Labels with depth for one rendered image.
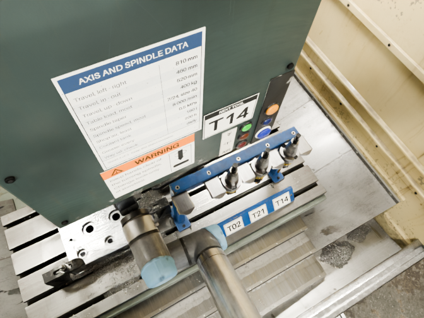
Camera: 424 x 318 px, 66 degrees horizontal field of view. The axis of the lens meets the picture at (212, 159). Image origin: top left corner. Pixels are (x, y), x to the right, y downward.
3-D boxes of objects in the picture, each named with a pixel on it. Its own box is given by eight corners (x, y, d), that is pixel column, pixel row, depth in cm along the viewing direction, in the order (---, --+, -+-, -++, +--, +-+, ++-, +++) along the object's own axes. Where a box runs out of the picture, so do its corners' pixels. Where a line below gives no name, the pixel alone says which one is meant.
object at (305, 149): (313, 152, 109) (315, 151, 109) (301, 158, 108) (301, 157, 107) (301, 135, 112) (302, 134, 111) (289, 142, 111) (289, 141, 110)
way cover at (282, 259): (327, 272, 149) (341, 267, 135) (143, 387, 126) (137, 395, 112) (290, 216, 160) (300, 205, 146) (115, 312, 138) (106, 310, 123)
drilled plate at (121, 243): (154, 235, 121) (152, 231, 117) (77, 273, 114) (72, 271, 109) (130, 183, 130) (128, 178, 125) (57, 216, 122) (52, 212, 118)
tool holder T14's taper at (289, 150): (289, 142, 109) (294, 132, 103) (299, 152, 107) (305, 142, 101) (280, 150, 107) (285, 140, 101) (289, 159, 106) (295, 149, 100)
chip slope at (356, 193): (370, 219, 162) (400, 201, 139) (250, 290, 144) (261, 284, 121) (272, 89, 195) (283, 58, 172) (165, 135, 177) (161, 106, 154)
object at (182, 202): (197, 210, 98) (197, 209, 98) (181, 218, 97) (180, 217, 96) (186, 191, 101) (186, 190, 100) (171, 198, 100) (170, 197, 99)
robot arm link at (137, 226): (125, 241, 72) (159, 224, 74) (117, 223, 73) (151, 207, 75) (130, 247, 78) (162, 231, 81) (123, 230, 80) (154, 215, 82)
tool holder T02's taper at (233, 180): (236, 171, 103) (238, 161, 97) (240, 183, 101) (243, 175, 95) (223, 175, 102) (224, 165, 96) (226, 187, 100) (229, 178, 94)
